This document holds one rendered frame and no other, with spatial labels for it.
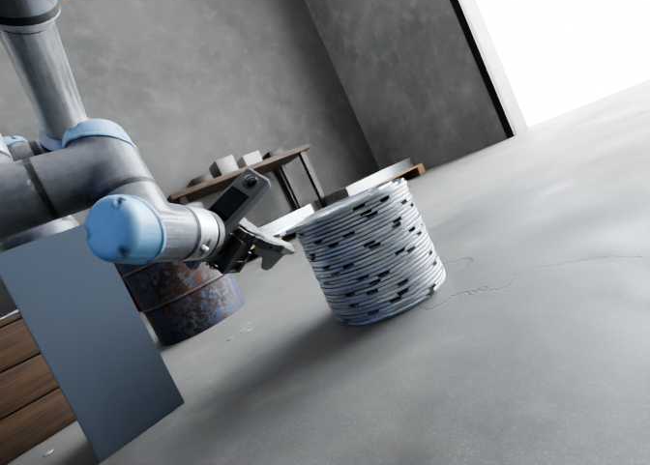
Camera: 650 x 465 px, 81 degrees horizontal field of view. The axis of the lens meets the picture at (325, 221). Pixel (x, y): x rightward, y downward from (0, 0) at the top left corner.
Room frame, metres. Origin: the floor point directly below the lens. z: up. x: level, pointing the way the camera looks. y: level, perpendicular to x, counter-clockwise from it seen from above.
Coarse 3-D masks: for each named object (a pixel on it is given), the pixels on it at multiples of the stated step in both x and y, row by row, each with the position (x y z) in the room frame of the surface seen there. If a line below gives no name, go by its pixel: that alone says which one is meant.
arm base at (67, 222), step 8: (48, 224) 0.81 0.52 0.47; (56, 224) 0.82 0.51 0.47; (64, 224) 0.83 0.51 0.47; (72, 224) 0.85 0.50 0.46; (24, 232) 0.78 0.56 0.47; (32, 232) 0.79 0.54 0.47; (40, 232) 0.79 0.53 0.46; (48, 232) 0.80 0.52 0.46; (56, 232) 0.81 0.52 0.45; (0, 240) 0.79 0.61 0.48; (8, 240) 0.78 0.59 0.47; (16, 240) 0.78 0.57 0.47; (24, 240) 0.78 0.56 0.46; (32, 240) 0.78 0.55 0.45; (0, 248) 0.79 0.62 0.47; (8, 248) 0.78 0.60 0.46
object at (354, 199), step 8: (384, 184) 0.90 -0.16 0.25; (392, 184) 0.82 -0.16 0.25; (360, 192) 0.98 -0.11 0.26; (368, 192) 0.89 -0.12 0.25; (376, 192) 0.75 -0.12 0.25; (344, 200) 0.90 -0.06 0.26; (352, 200) 0.82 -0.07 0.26; (360, 200) 0.73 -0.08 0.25; (328, 208) 0.89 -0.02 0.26; (336, 208) 0.80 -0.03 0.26; (344, 208) 0.72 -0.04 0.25; (312, 216) 0.86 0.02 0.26; (320, 216) 0.81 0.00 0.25; (328, 216) 0.72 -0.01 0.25; (296, 224) 0.94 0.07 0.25; (304, 224) 0.74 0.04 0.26; (280, 232) 0.91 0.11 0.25; (288, 232) 0.76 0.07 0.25
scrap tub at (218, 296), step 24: (120, 264) 1.50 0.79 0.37; (144, 264) 1.46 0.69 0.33; (168, 264) 1.46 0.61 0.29; (144, 288) 1.47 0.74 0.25; (168, 288) 1.46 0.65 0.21; (192, 288) 1.48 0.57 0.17; (216, 288) 1.53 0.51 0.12; (144, 312) 1.52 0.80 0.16; (168, 312) 1.46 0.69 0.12; (192, 312) 1.47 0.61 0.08; (216, 312) 1.50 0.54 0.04; (168, 336) 1.48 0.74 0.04
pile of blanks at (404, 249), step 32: (320, 224) 0.81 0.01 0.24; (352, 224) 0.78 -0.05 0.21; (384, 224) 0.79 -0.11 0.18; (416, 224) 0.84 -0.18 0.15; (320, 256) 0.83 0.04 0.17; (352, 256) 0.79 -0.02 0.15; (384, 256) 0.78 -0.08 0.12; (416, 256) 0.80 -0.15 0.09; (320, 288) 0.90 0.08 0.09; (352, 288) 0.80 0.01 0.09; (384, 288) 0.78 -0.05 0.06; (416, 288) 0.79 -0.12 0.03; (352, 320) 0.83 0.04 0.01
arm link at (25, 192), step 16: (0, 144) 0.45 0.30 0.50; (0, 160) 0.43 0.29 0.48; (16, 160) 0.44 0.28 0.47; (0, 176) 0.41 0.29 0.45; (16, 176) 0.42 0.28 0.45; (32, 176) 0.42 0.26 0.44; (0, 192) 0.41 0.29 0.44; (16, 192) 0.41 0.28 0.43; (32, 192) 0.42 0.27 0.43; (0, 208) 0.41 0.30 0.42; (16, 208) 0.41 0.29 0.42; (32, 208) 0.42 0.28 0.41; (48, 208) 0.43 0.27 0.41; (0, 224) 0.41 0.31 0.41; (16, 224) 0.42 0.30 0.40; (32, 224) 0.44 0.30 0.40
